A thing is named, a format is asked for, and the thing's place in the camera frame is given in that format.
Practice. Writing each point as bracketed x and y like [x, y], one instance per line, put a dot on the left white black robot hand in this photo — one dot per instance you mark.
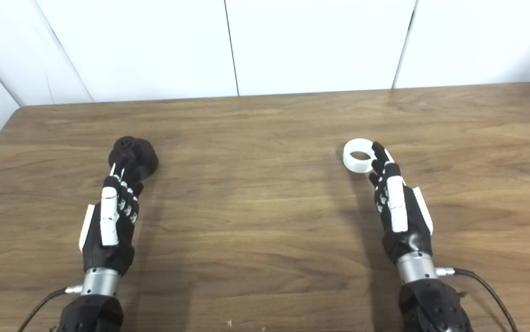
[109, 230]

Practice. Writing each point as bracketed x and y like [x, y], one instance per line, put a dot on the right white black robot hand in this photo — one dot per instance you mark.
[398, 212]

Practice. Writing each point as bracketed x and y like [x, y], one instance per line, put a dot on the round black stepped part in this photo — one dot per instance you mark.
[143, 154]

